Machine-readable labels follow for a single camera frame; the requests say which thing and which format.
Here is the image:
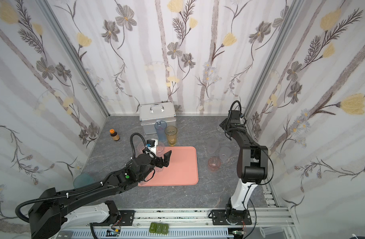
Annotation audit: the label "clear glass two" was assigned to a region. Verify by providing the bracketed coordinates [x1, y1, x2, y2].
[156, 141, 165, 157]

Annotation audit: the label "clear glass three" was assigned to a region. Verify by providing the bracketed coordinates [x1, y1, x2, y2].
[154, 166, 164, 172]

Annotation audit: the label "clear glass one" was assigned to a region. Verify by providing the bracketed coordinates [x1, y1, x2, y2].
[137, 142, 146, 154]

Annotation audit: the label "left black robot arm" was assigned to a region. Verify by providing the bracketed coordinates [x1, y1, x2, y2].
[15, 132, 172, 239]

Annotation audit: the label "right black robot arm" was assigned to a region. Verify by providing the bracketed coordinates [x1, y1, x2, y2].
[208, 110, 269, 226]

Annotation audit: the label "pink plastic tray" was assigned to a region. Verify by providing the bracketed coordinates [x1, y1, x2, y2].
[138, 146, 198, 187]

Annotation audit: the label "yellow plastic tumbler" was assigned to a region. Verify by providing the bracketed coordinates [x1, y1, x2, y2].
[165, 125, 178, 146]

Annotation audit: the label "blue plastic tumbler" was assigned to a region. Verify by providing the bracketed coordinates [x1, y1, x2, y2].
[154, 120, 168, 142]

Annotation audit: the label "frosted white cup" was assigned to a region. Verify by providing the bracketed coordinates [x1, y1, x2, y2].
[206, 137, 219, 154]
[219, 146, 232, 161]

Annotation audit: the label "brown bottle orange cap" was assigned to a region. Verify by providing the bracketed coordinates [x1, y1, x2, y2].
[109, 129, 120, 141]

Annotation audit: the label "silver aluminium case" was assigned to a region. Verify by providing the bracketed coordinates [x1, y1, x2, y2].
[139, 102, 177, 135]

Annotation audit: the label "pink plastic cup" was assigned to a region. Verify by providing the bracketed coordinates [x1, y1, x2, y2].
[208, 157, 221, 172]

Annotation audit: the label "teal plastic cup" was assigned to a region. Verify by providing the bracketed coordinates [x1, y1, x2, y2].
[73, 174, 95, 189]

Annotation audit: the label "green terminal block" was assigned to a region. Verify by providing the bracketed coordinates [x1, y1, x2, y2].
[149, 223, 169, 235]

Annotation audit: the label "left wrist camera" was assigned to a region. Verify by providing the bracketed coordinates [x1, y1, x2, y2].
[146, 139, 158, 154]

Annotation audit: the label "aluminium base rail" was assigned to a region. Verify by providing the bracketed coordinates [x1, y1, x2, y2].
[52, 204, 300, 239]

